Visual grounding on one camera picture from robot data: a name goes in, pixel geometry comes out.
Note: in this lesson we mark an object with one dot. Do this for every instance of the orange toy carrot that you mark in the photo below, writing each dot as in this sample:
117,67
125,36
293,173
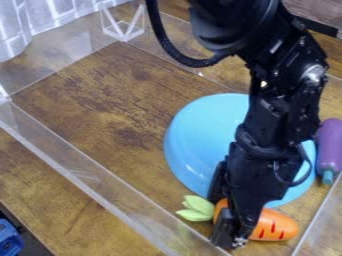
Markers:
274,227

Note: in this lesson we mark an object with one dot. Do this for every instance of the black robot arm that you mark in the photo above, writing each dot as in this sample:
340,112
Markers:
257,30

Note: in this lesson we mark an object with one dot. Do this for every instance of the clear acrylic enclosure wall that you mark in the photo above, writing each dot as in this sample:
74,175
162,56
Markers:
87,100

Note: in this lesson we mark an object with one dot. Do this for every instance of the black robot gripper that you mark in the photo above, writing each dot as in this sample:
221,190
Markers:
253,176

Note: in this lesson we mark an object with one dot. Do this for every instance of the purple toy eggplant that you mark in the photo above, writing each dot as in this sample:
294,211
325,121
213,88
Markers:
329,158

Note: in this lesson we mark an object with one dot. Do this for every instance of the white translucent curtain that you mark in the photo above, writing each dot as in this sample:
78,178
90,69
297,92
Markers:
26,18

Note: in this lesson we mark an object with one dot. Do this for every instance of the blue upturned plastic bowl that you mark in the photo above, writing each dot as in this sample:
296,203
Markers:
198,137

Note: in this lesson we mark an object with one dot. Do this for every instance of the blue object at corner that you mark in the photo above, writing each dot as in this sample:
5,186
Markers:
11,241

